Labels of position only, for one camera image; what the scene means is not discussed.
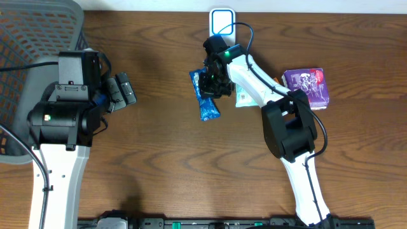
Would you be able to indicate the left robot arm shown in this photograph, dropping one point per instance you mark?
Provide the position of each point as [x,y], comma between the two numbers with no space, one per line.
[62,143]

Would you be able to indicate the small orange box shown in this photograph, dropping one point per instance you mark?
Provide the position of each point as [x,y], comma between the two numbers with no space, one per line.
[276,80]

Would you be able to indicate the blue Oreo cookie packet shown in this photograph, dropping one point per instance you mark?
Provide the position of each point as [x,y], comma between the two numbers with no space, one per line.
[208,109]

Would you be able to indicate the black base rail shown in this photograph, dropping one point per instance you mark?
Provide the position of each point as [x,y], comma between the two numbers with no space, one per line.
[159,223]

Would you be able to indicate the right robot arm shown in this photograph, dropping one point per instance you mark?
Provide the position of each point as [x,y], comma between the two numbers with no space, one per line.
[289,125]

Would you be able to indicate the red purple snack packet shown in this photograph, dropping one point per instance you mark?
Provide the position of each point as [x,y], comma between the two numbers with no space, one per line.
[312,81]

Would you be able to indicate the grey plastic mesh basket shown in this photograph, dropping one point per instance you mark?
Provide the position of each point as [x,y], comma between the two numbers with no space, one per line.
[33,31]

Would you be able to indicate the teal wet wipes packet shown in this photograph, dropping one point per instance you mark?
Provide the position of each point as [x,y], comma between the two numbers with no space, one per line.
[243,99]

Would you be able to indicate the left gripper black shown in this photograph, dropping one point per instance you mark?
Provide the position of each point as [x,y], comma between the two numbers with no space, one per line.
[116,93]

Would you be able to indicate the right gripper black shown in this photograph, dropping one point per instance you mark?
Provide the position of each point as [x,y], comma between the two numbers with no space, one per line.
[206,92]

